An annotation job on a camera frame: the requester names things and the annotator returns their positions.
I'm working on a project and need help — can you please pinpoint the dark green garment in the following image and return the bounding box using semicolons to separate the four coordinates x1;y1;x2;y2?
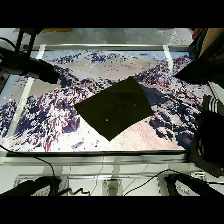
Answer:
73;75;155;143

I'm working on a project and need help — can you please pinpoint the black cable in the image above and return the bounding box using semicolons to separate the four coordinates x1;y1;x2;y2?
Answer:
122;168;178;197
0;144;57;178

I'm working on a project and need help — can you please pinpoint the silver frame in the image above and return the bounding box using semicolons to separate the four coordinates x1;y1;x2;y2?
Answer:
0;149;224;197

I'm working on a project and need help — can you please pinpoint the black white striped garment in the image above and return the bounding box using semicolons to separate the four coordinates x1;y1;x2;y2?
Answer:
201;94;224;117

